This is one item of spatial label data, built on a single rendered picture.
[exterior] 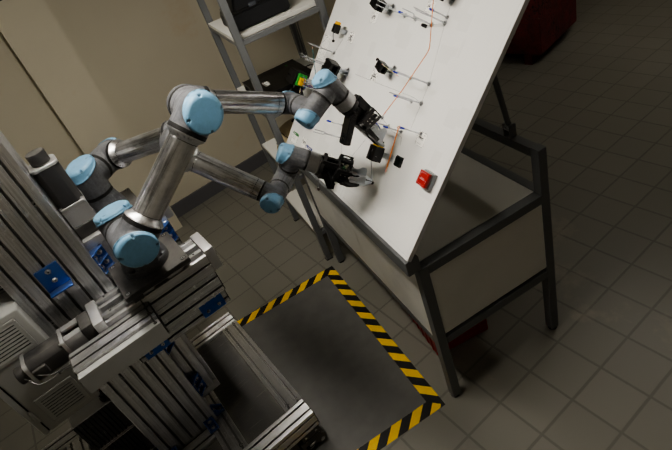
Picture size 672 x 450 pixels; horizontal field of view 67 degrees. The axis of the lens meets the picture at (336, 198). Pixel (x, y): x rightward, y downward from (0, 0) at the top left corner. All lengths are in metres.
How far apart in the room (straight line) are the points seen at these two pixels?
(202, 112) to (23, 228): 0.67
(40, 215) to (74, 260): 0.19
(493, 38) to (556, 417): 1.50
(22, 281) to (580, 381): 2.12
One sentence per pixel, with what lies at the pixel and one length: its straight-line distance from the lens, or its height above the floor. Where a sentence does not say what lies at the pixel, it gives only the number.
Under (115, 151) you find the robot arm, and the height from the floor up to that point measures 1.36.
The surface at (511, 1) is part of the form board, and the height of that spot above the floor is 1.53.
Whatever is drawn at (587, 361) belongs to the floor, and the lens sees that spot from 2.52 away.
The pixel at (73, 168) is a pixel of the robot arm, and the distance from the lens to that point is 2.12.
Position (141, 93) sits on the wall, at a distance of 4.01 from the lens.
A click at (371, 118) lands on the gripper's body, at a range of 1.79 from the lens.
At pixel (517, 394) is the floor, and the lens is 2.42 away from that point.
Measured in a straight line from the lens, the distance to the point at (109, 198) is 2.13.
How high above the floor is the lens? 2.06
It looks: 34 degrees down
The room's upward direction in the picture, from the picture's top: 20 degrees counter-clockwise
